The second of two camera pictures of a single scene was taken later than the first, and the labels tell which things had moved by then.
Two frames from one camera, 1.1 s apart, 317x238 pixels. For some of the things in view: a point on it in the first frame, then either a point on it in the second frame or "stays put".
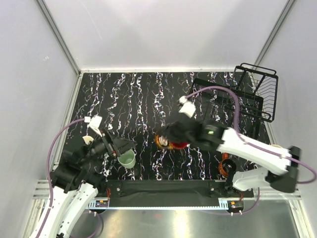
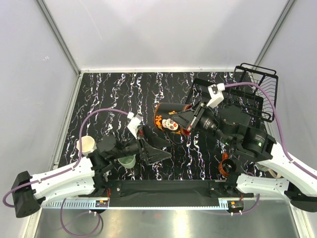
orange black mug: x=227 y=166 stays put
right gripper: x=168 y=133 → x=184 y=118
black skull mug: x=163 y=142 → x=164 y=111
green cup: x=127 y=159 stays put
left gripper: x=122 y=144 → x=151 y=154
